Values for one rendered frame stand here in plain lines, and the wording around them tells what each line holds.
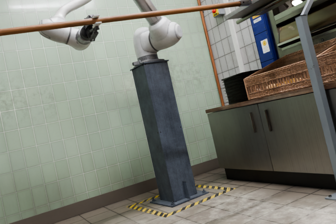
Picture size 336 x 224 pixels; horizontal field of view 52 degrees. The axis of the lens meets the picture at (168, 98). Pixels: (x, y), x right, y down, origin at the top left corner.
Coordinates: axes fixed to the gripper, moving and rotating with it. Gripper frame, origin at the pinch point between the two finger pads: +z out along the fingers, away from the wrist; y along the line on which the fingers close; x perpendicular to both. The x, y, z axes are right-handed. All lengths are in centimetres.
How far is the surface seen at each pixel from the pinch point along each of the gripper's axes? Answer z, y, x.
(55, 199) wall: -120, 96, 26
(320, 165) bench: 26, 104, -94
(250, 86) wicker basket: -20, 52, -102
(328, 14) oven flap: 14, 20, -153
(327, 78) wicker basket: 40, 59, -101
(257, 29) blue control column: -48, 8, -150
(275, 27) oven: -32, 13, -153
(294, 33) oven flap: -15, 23, -152
